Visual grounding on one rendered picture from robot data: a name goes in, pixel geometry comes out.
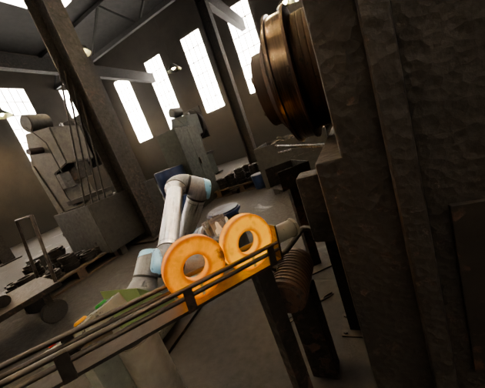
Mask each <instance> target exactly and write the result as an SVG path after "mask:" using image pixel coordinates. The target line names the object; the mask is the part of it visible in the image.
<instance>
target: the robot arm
mask: <svg viewBox="0 0 485 388"><path fill-rule="evenodd" d="M165 193H166V201H165V206H164V211H163V215H162V224H161V229H160V234H159V241H158V246H157V248H156V249H144V250H141V251H140V252H139V255H138V258H137V261H136V265H135V271H134V274H133V277H132V281H131V283H130V284H129V286H128V288H127V289H133V288H138V289H144V290H148V291H152V290H154V289H156V288H158V284H157V280H158V278H162V274H161V265H162V259H163V257H164V255H165V253H166V251H167V249H168V248H169V247H170V246H171V245H172V244H173V243H174V242H175V241H176V240H177V239H179V238H181V237H183V236H186V235H189V234H202V235H205V236H208V237H209V238H212V239H214V240H215V241H217V243H219V236H220V233H221V231H222V228H223V227H224V225H225V224H226V223H227V222H228V221H229V219H228V218H227V217H226V216H224V215H223V214H222V213H221V214H218V215H216V216H213V217H212V218H210V219H207V221H206V222H204V223H202V227H199V228H198V229H196V227H197V225H198V222H199V217H200V215H201V212H202V208H203V205H204V202H205V201H206V199H209V197H210V194H211V182H210V180H208V179H204V178H200V177H197V176H191V175H188V174H179V175H176V176H173V177H171V178H170V179H169V180H168V181H167V182H166V184H165ZM185 194H186V195H187V198H186V203H185V205H184V209H183V211H182V196H184V195H185ZM204 265H205V259H204V257H203V255H200V254H195V255H193V256H190V257H189V258H188V259H187V260H186V262H185V264H184V267H183V272H184V275H185V274H187V273H189V272H191V271H193V270H195V269H198V268H199V267H201V266H204Z"/></svg>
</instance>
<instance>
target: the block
mask: <svg viewBox="0 0 485 388"><path fill-rule="evenodd" d="M296 184H297V186H298V190H299V194H300V197H301V200H302V202H303V207H304V209H305V212H306V217H307V219H308V223H309V227H310V230H311V233H312V235H313V239H314V241H315V242H317V243H319V242H326V241H333V240H336V238H335V235H334V232H333V227H332V224H331V222H330V218H329V213H328V210H327V208H326V202H325V199H324V196H323V191H322V188H321V185H320V182H319V177H318V175H317V171H316V169H313V170H310V171H306V172H301V173H300V174H299V175H298V177H297V178H296Z"/></svg>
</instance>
